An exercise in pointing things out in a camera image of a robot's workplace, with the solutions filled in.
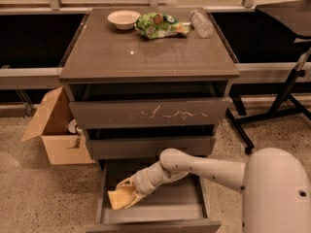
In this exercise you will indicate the white cup in box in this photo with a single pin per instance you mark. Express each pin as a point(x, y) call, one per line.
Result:
point(72, 127)

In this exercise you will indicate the middle grey drawer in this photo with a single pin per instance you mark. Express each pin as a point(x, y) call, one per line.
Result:
point(149, 147)

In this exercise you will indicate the open bottom grey drawer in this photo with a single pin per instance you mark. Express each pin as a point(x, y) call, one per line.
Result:
point(179, 207)

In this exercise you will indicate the open cardboard box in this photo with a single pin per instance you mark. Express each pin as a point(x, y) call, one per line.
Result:
point(50, 123)

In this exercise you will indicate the top grey drawer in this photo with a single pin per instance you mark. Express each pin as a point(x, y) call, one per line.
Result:
point(149, 113)

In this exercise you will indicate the green chip bag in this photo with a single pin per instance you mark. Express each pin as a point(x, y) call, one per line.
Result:
point(158, 25)

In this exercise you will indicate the black folding stand table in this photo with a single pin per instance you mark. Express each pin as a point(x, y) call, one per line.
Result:
point(295, 16)

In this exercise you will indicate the clear plastic bottle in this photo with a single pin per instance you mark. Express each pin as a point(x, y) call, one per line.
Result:
point(201, 23)

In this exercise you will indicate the yellow sponge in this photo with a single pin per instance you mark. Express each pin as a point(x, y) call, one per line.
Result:
point(118, 198)

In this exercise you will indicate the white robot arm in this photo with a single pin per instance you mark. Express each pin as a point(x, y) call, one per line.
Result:
point(274, 187)

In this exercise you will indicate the dark grey drawer cabinet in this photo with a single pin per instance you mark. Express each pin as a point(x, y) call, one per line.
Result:
point(107, 64)

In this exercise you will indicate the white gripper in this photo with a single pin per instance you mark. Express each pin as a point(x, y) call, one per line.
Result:
point(143, 182)

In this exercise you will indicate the white paper bowl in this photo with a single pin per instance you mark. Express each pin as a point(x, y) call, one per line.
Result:
point(124, 19)

